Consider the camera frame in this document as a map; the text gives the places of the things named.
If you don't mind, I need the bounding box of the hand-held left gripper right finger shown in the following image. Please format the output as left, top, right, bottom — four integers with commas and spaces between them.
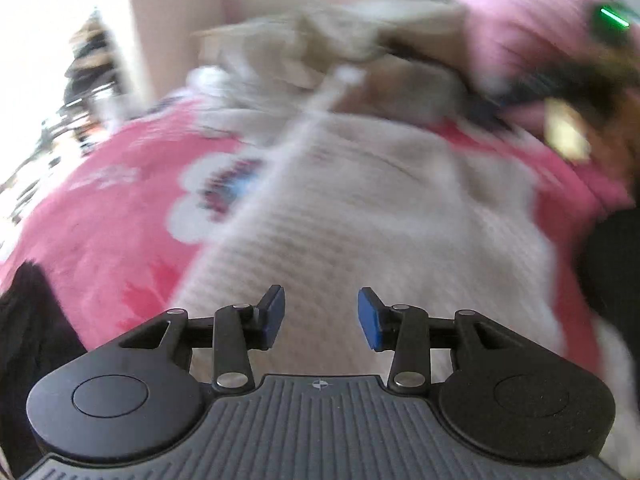
357, 287, 526, 393

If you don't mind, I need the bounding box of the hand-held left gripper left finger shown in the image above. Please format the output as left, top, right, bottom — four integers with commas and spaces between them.
117, 285, 287, 393

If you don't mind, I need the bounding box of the beige houndstooth knit sweater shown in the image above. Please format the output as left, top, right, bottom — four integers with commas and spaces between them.
170, 110, 566, 376

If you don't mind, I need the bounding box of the pile of cream clothes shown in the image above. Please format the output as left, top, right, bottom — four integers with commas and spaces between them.
185, 0, 481, 126

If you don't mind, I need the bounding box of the dark cloth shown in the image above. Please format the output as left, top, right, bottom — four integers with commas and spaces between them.
575, 210, 640, 331

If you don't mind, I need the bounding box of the pink printed blanket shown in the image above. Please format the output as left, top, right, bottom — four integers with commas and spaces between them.
0, 95, 636, 351

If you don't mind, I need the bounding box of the black garment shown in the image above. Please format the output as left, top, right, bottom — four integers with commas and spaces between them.
0, 260, 88, 480

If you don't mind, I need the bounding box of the wheelchair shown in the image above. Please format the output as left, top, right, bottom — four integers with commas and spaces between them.
60, 7, 126, 126

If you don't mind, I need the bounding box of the bright window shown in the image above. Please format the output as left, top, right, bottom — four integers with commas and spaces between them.
0, 0, 136, 201

